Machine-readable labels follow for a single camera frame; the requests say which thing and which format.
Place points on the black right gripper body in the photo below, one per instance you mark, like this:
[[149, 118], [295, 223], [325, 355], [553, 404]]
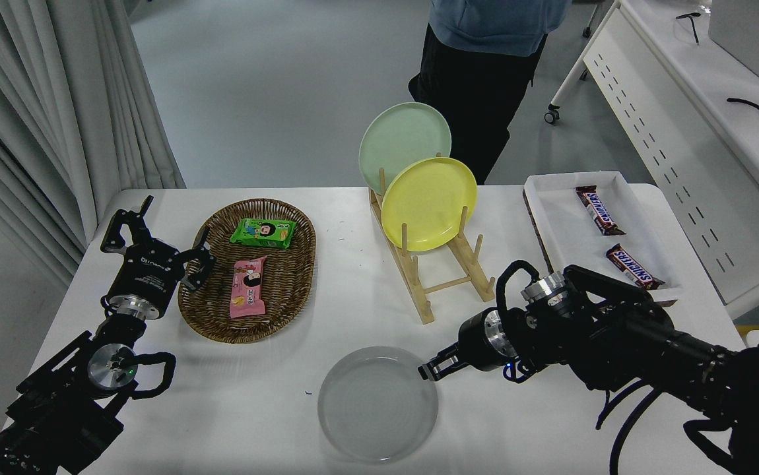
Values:
[[473, 343]]

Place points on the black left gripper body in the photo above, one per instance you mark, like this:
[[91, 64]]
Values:
[[148, 277]]

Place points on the grey plate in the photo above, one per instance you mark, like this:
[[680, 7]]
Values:
[[377, 404]]

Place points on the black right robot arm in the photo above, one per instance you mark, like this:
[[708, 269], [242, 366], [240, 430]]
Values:
[[650, 343]]

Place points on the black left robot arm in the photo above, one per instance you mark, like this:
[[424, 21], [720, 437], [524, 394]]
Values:
[[56, 409]]

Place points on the wooden plate rack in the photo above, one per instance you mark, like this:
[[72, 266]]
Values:
[[419, 290]]

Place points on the yellow plate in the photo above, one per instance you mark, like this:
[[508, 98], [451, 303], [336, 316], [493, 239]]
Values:
[[429, 201]]

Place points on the pale green plate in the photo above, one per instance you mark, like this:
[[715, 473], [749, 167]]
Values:
[[399, 138]]

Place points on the pink snack pack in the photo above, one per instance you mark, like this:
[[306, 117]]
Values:
[[247, 290]]

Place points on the green snack pack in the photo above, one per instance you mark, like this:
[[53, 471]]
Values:
[[263, 233]]

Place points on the brown wicker basket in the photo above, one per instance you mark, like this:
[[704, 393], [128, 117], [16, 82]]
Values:
[[287, 290]]

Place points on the grey pleated curtain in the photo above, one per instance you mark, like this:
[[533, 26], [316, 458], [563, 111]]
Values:
[[36, 99]]

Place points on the white rectangular tray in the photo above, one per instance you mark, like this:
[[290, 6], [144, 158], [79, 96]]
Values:
[[564, 224]]

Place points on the brown chocolate bar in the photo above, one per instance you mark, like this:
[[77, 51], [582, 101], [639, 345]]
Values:
[[599, 210], [633, 266]]

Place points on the brown cork mat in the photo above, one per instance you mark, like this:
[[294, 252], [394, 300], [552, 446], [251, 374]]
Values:
[[668, 303]]

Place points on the desk caster wheel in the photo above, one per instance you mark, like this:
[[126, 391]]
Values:
[[552, 117]]

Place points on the person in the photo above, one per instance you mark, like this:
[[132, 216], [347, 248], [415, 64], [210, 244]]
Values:
[[478, 86]]

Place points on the white desk with slotted panel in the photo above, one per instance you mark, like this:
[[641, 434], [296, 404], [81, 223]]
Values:
[[650, 99]]

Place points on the black glasses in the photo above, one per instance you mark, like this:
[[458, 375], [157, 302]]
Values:
[[693, 23]]

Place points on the white laptop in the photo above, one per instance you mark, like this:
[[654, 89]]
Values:
[[749, 33]]

